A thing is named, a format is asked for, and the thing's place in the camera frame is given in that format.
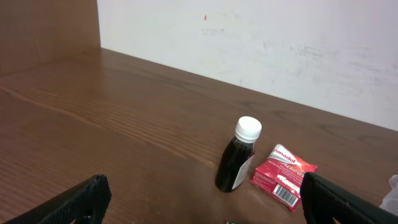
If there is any dark medicine bottle white cap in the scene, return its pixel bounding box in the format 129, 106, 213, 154
215, 116, 262, 192

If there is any clear plastic container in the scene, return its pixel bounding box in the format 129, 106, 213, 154
379, 175, 398, 216

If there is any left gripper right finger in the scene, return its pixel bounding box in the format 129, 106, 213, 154
300, 172, 397, 224

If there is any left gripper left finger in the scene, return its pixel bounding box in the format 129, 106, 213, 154
5, 174, 111, 224

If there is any red Panadol box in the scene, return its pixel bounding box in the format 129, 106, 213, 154
251, 144, 317, 211

